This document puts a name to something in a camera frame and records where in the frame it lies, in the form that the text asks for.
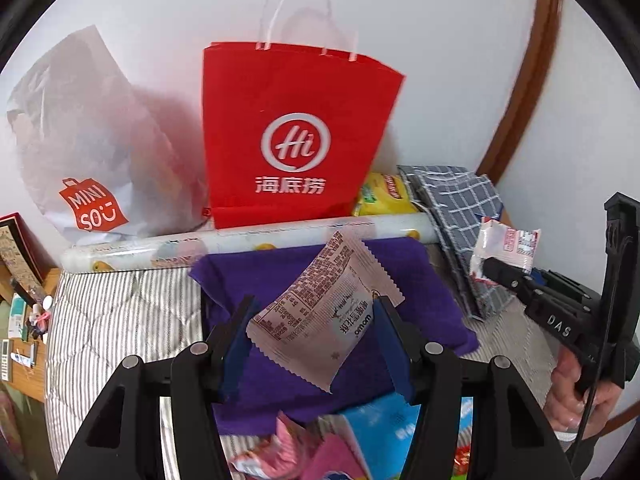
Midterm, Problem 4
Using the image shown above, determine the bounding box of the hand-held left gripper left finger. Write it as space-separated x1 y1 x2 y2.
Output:
57 295 256 480

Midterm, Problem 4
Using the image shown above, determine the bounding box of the light blue box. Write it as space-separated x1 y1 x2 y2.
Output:
340 392 476 480

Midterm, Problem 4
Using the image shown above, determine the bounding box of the teal and white small box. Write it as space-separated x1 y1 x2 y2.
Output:
7 294 30 339

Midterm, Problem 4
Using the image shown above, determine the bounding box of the red paper bag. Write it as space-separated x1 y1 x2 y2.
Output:
202 0 406 231

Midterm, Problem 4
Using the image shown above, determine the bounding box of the dark framed board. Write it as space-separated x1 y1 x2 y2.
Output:
0 212 58 307

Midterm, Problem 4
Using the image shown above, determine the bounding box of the white remote control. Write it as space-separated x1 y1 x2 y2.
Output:
0 338 15 382

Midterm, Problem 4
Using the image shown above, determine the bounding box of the white plastic shopping bag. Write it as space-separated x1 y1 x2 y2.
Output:
5 25 211 241

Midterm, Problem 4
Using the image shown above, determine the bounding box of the grey plaid fabric bag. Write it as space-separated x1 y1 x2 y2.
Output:
397 164 518 320

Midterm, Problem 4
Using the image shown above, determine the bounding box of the black cable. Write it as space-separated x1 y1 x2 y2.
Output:
567 380 602 480

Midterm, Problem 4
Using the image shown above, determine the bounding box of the white patterned wrap roll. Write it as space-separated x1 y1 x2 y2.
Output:
60 212 438 275

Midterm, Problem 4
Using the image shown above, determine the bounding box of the magenta packet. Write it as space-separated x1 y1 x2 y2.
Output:
300 434 373 480

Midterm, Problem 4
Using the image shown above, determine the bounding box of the brown wooden door frame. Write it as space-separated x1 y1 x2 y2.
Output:
475 0 566 181

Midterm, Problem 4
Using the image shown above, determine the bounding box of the white red-printed snack packet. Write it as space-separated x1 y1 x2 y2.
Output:
470 216 542 281

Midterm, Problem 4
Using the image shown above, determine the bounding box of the purple cloth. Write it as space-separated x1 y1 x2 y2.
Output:
187 236 480 437

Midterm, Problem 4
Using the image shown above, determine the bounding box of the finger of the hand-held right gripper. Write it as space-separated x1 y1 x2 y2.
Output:
481 256 538 307
530 268 595 306

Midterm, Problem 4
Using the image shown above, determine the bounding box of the pale pink snack packet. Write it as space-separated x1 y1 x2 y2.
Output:
246 230 407 395

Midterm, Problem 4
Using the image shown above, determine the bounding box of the yellow snack bag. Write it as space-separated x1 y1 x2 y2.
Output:
352 171 426 218

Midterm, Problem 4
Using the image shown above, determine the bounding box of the person's right hand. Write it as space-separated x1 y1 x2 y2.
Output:
545 345 636 433

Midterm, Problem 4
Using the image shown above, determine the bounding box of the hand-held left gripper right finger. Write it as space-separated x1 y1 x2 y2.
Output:
372 295 576 480

